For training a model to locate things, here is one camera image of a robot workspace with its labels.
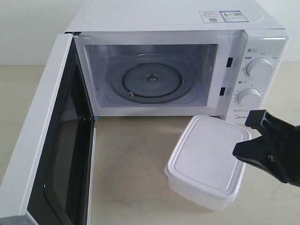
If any white plastic lidded container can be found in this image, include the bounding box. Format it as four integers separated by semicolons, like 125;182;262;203
165;115;251;211

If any white microwave door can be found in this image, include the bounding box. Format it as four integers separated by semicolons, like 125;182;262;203
0;33;96;225

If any blue energy label sticker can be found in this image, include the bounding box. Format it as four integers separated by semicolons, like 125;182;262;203
220;10;248;23

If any white control knob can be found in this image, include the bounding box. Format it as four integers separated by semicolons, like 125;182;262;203
246;57;273;80
237;88;261;108

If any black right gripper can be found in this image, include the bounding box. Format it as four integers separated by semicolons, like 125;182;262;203
232;110;300;187

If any lower white control knob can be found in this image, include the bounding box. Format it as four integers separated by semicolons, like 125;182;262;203
237;88;261;108

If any upper white control knob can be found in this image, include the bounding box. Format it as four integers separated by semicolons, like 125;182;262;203
246;57;273;80

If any glass microwave turntable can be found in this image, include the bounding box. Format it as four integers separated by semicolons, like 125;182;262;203
107;53;196;105

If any white warning label sticker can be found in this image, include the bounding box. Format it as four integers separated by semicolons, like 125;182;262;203
199;11;225;23

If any white Midea microwave oven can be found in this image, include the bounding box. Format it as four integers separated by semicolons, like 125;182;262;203
65;0;290;124

